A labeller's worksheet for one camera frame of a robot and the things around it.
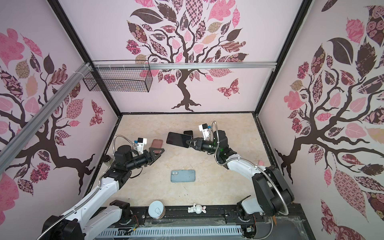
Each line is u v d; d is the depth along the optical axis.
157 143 1.03
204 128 0.75
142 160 0.70
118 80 1.22
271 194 0.43
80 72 0.81
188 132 1.07
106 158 0.88
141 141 0.74
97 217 0.53
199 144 0.71
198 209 0.73
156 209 0.71
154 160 0.76
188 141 0.76
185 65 0.94
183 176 0.88
